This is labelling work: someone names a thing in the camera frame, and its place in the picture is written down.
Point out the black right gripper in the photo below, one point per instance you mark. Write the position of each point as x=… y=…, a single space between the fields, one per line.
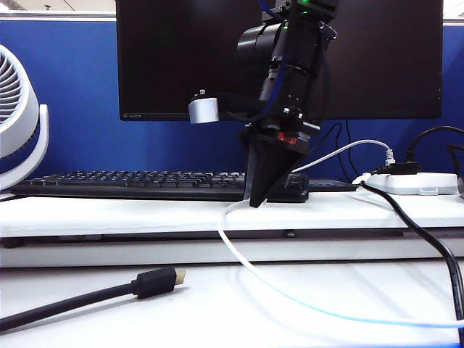
x=286 y=132

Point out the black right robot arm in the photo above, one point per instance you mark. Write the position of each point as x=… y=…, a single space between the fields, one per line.
x=301 y=54

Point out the black mat with blue print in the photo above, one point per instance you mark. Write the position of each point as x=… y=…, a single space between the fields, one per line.
x=333 y=185

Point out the black full-size keyboard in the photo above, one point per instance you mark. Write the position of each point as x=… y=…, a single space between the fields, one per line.
x=145 y=183

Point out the white desk riser shelf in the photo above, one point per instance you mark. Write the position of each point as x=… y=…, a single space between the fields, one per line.
x=108 y=214

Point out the black ASUS computer monitor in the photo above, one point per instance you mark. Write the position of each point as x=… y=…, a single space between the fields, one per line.
x=380 y=54

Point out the white power strip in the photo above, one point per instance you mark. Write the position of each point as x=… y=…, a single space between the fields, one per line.
x=427 y=181

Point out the blue office partition panel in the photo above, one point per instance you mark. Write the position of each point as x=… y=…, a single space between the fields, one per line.
x=90 y=90

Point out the white desk fan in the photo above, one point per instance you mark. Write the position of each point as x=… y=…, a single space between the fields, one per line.
x=30 y=108

